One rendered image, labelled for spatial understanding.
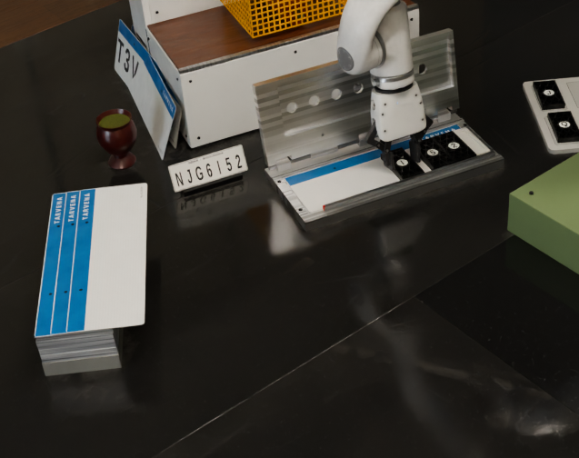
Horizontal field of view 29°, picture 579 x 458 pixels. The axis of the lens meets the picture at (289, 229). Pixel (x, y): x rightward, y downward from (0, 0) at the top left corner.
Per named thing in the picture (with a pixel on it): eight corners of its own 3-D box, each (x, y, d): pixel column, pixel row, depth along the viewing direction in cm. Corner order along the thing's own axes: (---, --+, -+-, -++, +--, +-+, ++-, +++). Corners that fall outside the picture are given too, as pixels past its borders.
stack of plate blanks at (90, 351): (121, 367, 194) (112, 328, 188) (44, 376, 194) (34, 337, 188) (127, 224, 225) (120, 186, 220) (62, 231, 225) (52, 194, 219)
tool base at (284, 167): (305, 232, 219) (304, 217, 217) (264, 176, 234) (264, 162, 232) (504, 167, 231) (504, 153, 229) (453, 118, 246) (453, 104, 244)
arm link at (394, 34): (387, 82, 214) (422, 65, 219) (379, 14, 208) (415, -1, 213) (357, 74, 220) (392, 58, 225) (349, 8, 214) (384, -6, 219)
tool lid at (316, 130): (254, 86, 222) (251, 84, 223) (269, 174, 231) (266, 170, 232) (453, 30, 234) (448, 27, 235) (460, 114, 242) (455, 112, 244)
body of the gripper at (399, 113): (377, 92, 216) (384, 145, 221) (425, 78, 219) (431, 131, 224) (361, 81, 223) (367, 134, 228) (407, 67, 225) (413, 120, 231)
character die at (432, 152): (434, 173, 228) (434, 167, 227) (410, 148, 235) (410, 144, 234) (454, 165, 229) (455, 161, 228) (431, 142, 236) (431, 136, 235)
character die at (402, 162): (403, 183, 226) (403, 178, 225) (380, 158, 233) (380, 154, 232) (424, 176, 227) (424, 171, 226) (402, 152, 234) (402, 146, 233)
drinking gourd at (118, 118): (114, 178, 238) (105, 134, 231) (94, 161, 243) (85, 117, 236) (149, 163, 241) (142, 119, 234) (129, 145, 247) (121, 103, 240)
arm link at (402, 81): (379, 82, 215) (381, 96, 217) (421, 69, 217) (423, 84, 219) (361, 70, 222) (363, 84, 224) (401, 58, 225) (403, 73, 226)
